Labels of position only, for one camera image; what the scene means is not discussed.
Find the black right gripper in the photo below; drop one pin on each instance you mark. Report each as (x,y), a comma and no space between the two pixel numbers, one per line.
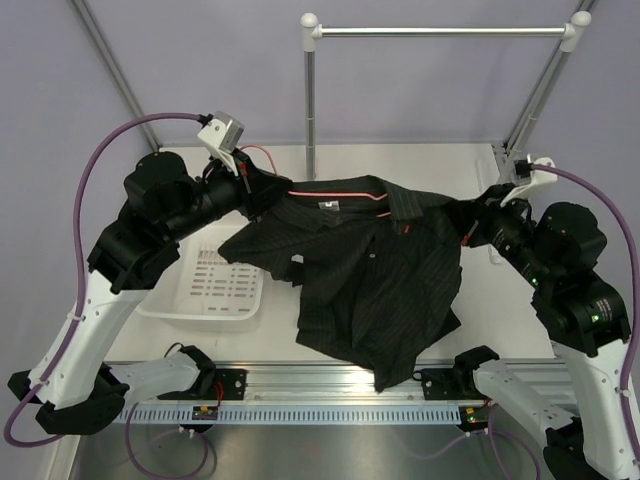
(484,208)

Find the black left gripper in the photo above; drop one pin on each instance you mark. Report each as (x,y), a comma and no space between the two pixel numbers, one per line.
(256,189)

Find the pink wire hanger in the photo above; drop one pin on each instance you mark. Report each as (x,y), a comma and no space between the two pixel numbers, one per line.
(319,195)

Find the black pinstriped shirt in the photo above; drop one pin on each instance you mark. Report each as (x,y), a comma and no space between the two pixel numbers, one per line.
(377,279)

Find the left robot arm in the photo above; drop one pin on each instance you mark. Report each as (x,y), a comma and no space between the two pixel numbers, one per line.
(76,392)

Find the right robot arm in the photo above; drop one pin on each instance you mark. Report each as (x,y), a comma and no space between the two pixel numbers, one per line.
(585,319)

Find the white plastic basket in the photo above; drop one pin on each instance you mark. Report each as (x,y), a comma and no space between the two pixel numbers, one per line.
(203,292)

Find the silver clothes rack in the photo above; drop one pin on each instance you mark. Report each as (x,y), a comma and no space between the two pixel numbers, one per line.
(453,168)

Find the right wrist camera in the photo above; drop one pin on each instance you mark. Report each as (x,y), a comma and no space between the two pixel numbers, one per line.
(532,176)

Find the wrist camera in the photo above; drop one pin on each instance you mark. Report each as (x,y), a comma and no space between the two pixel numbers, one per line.
(532,176)
(220,134)

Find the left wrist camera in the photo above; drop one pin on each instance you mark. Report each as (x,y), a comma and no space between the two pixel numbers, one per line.
(220,134)

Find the aluminium frame post right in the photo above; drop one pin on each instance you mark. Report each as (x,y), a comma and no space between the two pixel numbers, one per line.
(513,147)

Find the aluminium frame post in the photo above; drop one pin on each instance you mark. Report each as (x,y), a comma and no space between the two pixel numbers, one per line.
(513,147)
(99,42)

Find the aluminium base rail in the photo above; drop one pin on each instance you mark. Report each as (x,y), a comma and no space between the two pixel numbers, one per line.
(326,383)

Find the aluminium frame post left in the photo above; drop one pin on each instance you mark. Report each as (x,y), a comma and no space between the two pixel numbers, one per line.
(99,42)

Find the white slotted cable duct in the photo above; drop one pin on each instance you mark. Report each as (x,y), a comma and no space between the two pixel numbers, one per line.
(292,415)

